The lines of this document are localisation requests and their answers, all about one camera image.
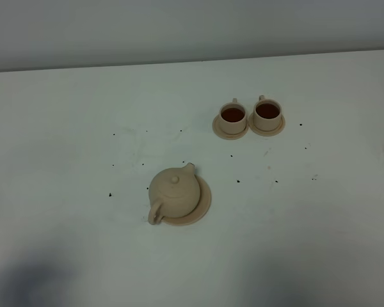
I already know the left beige cup saucer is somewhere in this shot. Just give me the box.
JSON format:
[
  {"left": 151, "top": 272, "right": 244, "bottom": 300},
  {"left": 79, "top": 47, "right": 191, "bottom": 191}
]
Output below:
[{"left": 212, "top": 115, "right": 248, "bottom": 140}]

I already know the right beige cup saucer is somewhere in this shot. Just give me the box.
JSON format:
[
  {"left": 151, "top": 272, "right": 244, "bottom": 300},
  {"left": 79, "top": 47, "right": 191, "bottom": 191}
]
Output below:
[{"left": 248, "top": 113, "right": 286, "bottom": 137}]

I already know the beige clay teapot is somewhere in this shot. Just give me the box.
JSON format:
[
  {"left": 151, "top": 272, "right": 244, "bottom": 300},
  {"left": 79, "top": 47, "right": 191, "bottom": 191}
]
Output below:
[{"left": 148, "top": 163, "right": 200, "bottom": 225}]

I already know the beige cup saucer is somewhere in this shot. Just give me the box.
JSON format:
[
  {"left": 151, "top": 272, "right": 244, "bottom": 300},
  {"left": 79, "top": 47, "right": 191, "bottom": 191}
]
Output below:
[
  {"left": 248, "top": 113, "right": 286, "bottom": 137},
  {"left": 212, "top": 115, "right": 248, "bottom": 140}
]

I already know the beige teacup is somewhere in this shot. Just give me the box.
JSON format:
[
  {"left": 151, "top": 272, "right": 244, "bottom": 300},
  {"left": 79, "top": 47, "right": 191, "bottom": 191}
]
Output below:
[
  {"left": 219, "top": 98, "right": 247, "bottom": 122},
  {"left": 252, "top": 95, "right": 282, "bottom": 132}
]

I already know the left beige teacup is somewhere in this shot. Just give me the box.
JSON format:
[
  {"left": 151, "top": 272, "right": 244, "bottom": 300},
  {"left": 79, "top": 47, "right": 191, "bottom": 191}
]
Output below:
[{"left": 219, "top": 98, "right": 247, "bottom": 122}]

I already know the right beige teacup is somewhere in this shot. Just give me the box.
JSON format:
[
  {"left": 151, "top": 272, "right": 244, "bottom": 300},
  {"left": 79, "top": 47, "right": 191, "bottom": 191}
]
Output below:
[{"left": 252, "top": 95, "right": 282, "bottom": 132}]

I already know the beige teapot saucer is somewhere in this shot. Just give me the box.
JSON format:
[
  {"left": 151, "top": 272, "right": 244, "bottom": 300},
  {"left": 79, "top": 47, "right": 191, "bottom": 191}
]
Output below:
[{"left": 161, "top": 175, "right": 212, "bottom": 226}]

